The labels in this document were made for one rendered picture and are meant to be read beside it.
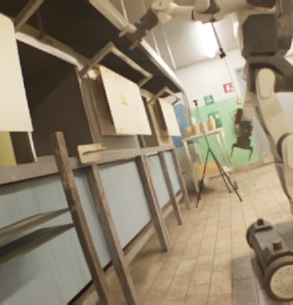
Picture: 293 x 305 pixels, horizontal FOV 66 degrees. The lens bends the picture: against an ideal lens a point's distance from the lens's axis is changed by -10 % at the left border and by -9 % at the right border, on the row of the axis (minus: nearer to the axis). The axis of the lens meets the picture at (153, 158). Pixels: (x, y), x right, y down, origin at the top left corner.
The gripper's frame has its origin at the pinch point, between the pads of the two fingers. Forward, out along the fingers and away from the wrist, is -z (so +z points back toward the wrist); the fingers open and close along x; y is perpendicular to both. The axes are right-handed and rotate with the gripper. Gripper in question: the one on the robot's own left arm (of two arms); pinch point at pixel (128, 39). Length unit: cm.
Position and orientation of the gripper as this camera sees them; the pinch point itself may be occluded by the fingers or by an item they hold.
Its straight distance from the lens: 142.1
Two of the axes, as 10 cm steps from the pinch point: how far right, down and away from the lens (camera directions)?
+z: 7.6, -5.8, -2.8
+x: -5.8, -8.1, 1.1
